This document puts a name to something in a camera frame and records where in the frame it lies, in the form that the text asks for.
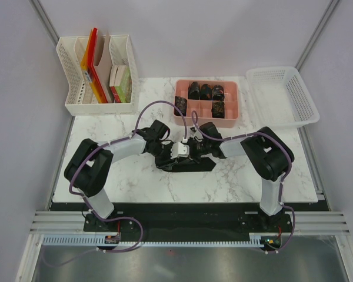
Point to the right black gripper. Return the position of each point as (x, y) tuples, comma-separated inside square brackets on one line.
[(191, 143)]

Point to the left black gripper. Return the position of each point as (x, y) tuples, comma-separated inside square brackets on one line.
[(166, 163)]

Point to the long black necktie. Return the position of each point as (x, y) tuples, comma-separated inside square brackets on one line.
[(185, 165)]

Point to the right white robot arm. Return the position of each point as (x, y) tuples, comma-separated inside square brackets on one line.
[(271, 158)]

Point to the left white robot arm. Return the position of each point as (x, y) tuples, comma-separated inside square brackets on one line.
[(88, 169)]

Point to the rolled tie front right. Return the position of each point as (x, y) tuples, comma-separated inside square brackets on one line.
[(218, 109)]

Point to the rolled tie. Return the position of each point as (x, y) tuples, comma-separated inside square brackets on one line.
[(194, 91), (205, 92), (218, 109), (218, 93)]

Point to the rolled tie floral left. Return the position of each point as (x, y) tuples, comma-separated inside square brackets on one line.
[(181, 104)]

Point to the pink compartment tray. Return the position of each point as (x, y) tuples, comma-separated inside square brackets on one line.
[(203, 107)]

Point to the rolled tie back left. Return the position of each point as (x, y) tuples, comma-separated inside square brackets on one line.
[(194, 91)]

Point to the rolled tie back middle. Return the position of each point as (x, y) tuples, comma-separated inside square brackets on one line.
[(205, 92)]

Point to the rolled tie back right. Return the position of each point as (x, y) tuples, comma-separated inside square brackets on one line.
[(218, 93)]

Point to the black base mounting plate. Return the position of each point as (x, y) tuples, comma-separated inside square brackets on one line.
[(192, 221)]

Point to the green book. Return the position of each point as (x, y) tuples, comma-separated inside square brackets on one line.
[(124, 90)]

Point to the white plastic basket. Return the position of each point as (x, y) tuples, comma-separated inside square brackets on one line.
[(281, 98)]

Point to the cream paperback book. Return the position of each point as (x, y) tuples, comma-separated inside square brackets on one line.
[(117, 72)]

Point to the cream desktop file organizer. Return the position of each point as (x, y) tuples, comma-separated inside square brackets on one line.
[(80, 100)]

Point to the beige cardboard folder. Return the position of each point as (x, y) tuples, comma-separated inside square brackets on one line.
[(103, 64)]

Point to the red orange folder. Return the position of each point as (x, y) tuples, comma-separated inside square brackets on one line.
[(88, 68)]

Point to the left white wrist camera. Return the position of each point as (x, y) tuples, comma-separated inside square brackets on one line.
[(180, 149)]

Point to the white slotted cable duct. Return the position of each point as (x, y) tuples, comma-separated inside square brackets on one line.
[(112, 240)]

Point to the aluminium frame rail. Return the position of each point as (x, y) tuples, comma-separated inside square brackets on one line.
[(307, 223)]

